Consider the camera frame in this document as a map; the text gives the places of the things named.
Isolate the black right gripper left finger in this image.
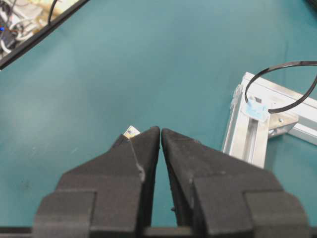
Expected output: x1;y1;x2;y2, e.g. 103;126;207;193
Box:
33;126;160;238

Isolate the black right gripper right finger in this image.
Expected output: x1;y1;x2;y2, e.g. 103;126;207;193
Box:
161;128;310;238

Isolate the black USB cable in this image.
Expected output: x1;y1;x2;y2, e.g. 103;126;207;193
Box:
123;125;141;139

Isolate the blue tape piece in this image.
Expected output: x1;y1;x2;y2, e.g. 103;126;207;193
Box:
242;100;269;122

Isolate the aluminium extrusion frame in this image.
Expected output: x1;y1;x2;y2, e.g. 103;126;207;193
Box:
222;72;317;168

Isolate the black string loop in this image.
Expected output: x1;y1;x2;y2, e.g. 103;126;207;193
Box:
244;60;317;115

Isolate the white cable bundle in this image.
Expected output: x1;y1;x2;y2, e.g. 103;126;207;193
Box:
0;0;65;58

